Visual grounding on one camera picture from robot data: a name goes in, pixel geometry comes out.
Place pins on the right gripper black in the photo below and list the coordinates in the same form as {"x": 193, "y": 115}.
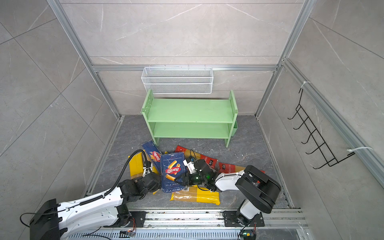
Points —
{"x": 184, "y": 177}

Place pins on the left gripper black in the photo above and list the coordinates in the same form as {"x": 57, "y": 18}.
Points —
{"x": 158, "y": 187}

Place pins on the blue Barilla rigatoni box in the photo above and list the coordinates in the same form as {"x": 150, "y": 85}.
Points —
{"x": 172, "y": 166}

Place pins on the blue Barilla spaghetti box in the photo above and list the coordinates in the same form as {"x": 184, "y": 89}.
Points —
{"x": 153, "y": 153}

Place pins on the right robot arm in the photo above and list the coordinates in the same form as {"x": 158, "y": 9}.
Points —
{"x": 260, "y": 190}

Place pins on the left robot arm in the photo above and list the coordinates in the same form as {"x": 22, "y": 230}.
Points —
{"x": 57, "y": 221}

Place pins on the green wooden two-tier shelf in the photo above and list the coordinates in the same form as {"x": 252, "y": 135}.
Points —
{"x": 190, "y": 118}

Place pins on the large yellow spaghetti bag front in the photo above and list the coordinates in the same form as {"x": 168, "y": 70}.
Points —
{"x": 195, "y": 194}

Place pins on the yellow spaghetti bag far left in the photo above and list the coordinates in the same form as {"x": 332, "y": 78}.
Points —
{"x": 137, "y": 163}

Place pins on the red spaghetti bag right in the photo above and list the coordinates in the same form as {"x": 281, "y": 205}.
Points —
{"x": 229, "y": 168}

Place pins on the red spaghetti bag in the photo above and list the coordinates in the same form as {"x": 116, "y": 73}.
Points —
{"x": 229, "y": 168}
{"x": 191, "y": 153}

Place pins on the red spaghetti bag upper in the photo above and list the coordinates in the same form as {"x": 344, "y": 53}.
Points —
{"x": 191, "y": 153}

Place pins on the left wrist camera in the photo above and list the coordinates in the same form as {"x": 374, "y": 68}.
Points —
{"x": 147, "y": 168}

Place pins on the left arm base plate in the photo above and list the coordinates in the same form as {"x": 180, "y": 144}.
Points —
{"x": 130, "y": 219}

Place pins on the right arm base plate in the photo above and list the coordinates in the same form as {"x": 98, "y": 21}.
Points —
{"x": 236, "y": 219}

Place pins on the white wire mesh basket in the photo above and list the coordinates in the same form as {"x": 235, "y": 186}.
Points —
{"x": 178, "y": 80}

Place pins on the black wire hook rack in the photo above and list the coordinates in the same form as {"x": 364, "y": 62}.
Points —
{"x": 315, "y": 136}

